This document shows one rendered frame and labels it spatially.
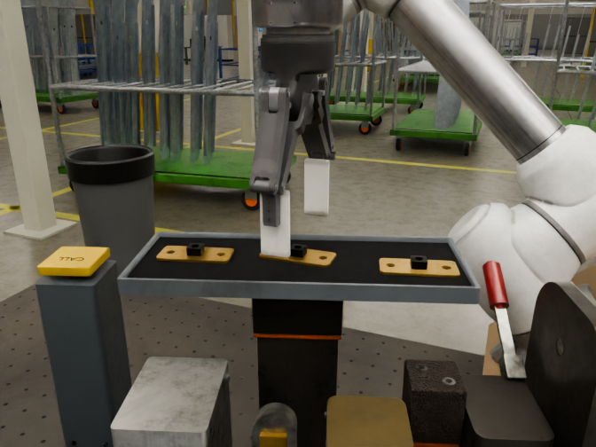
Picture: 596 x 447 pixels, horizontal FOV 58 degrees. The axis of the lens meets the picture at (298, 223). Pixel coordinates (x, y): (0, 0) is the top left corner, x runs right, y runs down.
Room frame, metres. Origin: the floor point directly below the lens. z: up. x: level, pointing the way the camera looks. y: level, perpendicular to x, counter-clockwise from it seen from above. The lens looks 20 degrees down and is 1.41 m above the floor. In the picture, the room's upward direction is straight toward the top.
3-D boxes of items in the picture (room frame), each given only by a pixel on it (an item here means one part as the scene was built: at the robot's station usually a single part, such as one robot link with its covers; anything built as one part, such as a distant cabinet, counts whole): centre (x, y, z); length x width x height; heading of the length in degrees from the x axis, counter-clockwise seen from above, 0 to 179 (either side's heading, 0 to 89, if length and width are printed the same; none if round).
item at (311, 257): (0.56, 0.00, 1.17); 0.08 x 0.04 x 0.01; 70
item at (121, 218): (3.08, 1.10, 0.36); 0.50 x 0.50 x 0.73
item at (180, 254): (0.57, 0.12, 1.17); 0.08 x 0.04 x 0.01; 84
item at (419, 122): (7.10, -1.91, 0.89); 1.90 x 1.00 x 1.77; 159
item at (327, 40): (0.56, 0.00, 1.36); 0.08 x 0.07 x 0.09; 160
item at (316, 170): (0.63, -0.02, 1.22); 0.03 x 0.01 x 0.07; 70
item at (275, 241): (0.50, 0.02, 1.22); 0.03 x 0.01 x 0.07; 70
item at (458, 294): (0.55, 0.00, 1.16); 0.37 x 0.14 x 0.02; 87
